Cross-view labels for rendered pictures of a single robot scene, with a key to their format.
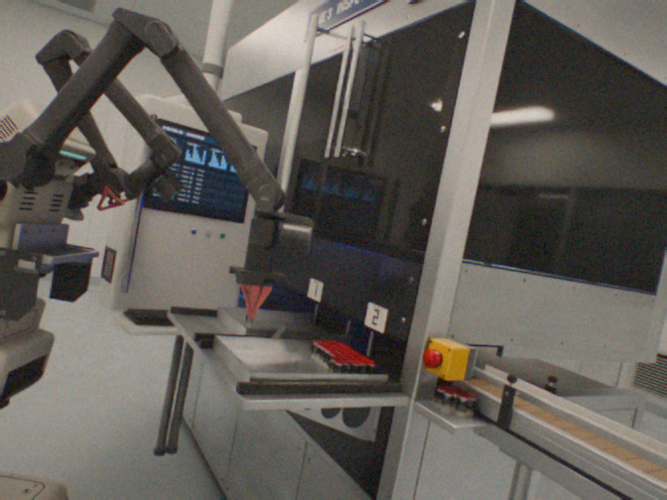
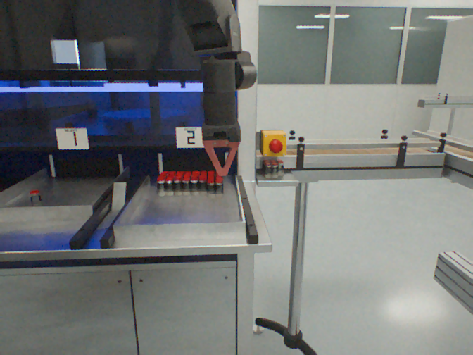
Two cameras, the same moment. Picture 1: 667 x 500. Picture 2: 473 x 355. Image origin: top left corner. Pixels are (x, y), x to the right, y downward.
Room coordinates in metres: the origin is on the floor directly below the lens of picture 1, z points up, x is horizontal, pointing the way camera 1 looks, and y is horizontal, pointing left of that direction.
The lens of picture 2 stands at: (0.71, 0.66, 1.20)
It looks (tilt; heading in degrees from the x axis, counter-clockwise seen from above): 17 degrees down; 297
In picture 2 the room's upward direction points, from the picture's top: straight up
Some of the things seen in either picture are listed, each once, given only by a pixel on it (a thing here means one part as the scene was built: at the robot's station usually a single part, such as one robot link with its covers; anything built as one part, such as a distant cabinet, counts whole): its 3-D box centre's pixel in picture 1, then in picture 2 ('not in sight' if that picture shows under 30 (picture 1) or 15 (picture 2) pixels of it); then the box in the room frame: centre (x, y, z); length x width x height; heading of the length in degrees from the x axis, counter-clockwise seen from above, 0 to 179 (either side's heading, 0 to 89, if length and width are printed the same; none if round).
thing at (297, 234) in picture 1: (286, 219); (226, 57); (1.01, 0.11, 1.23); 0.11 x 0.09 x 0.12; 89
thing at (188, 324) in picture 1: (283, 350); (123, 206); (1.33, 0.08, 0.87); 0.70 x 0.48 x 0.02; 30
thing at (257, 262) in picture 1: (259, 261); (219, 112); (1.00, 0.14, 1.13); 0.10 x 0.07 x 0.07; 120
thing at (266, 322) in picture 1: (282, 325); (65, 189); (1.51, 0.11, 0.90); 0.34 x 0.26 x 0.04; 120
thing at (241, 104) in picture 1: (227, 152); not in sight; (2.62, 0.64, 1.50); 0.48 x 0.01 x 0.59; 30
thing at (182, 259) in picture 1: (187, 207); not in sight; (1.89, 0.58, 1.19); 0.50 x 0.19 x 0.78; 131
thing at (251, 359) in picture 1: (298, 361); (187, 201); (1.16, 0.03, 0.90); 0.34 x 0.26 x 0.04; 120
